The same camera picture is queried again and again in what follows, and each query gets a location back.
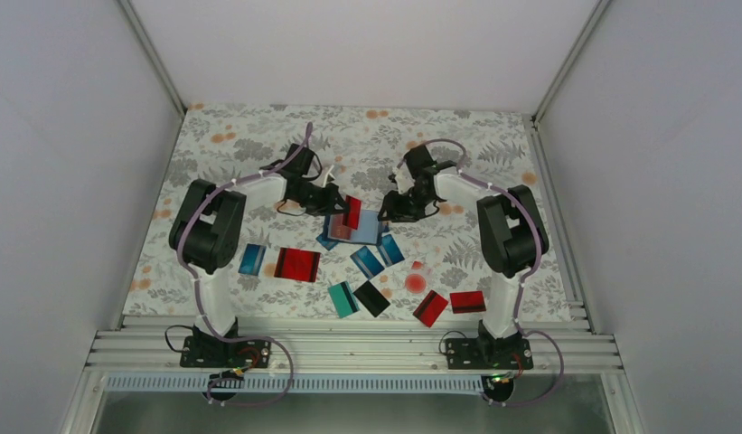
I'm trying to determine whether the blue card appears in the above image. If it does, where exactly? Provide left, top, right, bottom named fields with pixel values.
left=238, top=243, right=267, bottom=277
left=316, top=235, right=339, bottom=251
left=350, top=246, right=384, bottom=279
left=377, top=234, right=405, bottom=268

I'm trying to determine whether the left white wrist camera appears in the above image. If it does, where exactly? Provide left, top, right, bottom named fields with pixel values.
left=320, top=165, right=335, bottom=187

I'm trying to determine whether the red card black stripe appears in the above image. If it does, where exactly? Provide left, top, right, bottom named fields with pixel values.
left=328, top=214, right=355, bottom=242

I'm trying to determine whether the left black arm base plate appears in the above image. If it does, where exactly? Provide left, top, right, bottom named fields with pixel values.
left=179, top=335, right=272, bottom=369

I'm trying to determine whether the white card red circle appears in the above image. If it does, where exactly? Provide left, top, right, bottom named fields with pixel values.
left=404, top=260, right=431, bottom=295

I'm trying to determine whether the blue card centre right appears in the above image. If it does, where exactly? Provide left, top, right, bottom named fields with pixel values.
left=377, top=234, right=405, bottom=268

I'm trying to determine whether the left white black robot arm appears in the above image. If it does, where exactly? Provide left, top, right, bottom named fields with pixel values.
left=169, top=143, right=350, bottom=366

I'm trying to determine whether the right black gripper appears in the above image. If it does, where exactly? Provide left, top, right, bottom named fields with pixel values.
left=378, top=185, right=435, bottom=223

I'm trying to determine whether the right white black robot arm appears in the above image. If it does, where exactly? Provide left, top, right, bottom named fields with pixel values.
left=379, top=144, right=549, bottom=368

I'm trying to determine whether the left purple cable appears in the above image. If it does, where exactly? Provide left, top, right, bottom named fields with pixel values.
left=169, top=122, right=315, bottom=409

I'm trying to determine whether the red card overlapping stack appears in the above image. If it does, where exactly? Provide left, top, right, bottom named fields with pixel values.
left=294, top=250, right=321, bottom=282

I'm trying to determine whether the red card upper stack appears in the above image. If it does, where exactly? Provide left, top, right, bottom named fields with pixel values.
left=274, top=248, right=299, bottom=280

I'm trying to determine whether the floral patterned table mat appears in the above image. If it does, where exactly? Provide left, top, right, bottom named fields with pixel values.
left=124, top=104, right=540, bottom=320

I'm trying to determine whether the blue card far left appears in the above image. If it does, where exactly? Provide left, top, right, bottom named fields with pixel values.
left=238, top=243, right=267, bottom=277

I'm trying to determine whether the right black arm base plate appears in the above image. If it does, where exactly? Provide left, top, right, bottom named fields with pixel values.
left=444, top=338, right=534, bottom=371

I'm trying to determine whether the aluminium front rail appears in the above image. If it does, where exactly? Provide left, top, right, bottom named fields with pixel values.
left=85, top=328, right=624, bottom=374

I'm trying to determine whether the dark blue card holder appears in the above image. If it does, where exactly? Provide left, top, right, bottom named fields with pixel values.
left=322, top=209, right=390, bottom=245

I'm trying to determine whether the blue card top centre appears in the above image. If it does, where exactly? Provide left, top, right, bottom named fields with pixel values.
left=316, top=235, right=339, bottom=251

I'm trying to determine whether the teal card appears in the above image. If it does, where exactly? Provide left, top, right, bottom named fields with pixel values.
left=328, top=281, right=360, bottom=318

